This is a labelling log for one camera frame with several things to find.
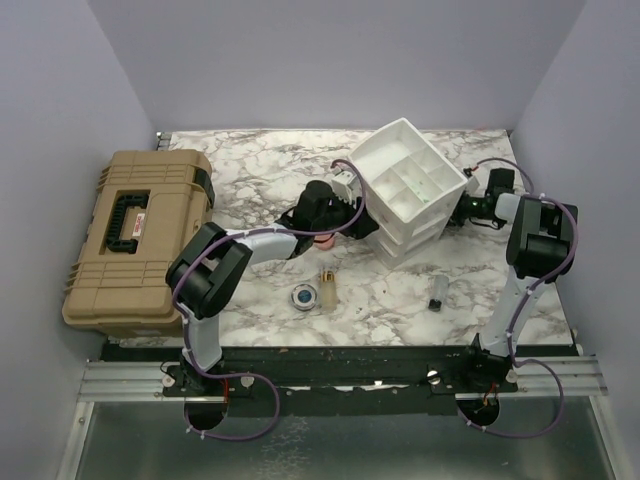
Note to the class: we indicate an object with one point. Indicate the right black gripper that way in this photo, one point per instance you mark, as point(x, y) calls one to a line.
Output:
point(456, 219)

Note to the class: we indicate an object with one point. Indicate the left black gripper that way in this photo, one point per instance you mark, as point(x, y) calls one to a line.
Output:
point(363, 226)

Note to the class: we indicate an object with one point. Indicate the pink round compact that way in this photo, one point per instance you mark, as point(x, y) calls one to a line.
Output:
point(325, 245)

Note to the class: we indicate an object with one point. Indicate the frosted gold cap bottle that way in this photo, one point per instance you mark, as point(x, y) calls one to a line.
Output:
point(328, 290)

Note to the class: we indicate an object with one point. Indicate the round blue lid jar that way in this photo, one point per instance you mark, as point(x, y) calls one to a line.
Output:
point(304, 297)

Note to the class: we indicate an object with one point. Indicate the white makeup organizer with drawers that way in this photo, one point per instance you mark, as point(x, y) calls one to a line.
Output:
point(411, 190)

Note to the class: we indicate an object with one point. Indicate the clear vial black cap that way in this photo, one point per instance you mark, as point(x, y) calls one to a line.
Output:
point(438, 292)

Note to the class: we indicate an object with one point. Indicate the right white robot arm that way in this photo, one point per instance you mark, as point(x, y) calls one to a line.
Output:
point(541, 247)

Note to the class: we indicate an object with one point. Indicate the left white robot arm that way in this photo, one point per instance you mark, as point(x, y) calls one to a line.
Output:
point(205, 275)

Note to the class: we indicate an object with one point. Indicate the tan hard tool case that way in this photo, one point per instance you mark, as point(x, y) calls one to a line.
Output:
point(149, 205)

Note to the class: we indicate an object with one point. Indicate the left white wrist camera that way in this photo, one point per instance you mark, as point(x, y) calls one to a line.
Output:
point(346, 186)

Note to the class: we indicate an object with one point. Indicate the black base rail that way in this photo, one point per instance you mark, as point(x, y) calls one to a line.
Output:
point(254, 382)

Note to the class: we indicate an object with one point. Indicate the aluminium rail frame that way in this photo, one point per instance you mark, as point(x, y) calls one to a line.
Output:
point(125, 428)

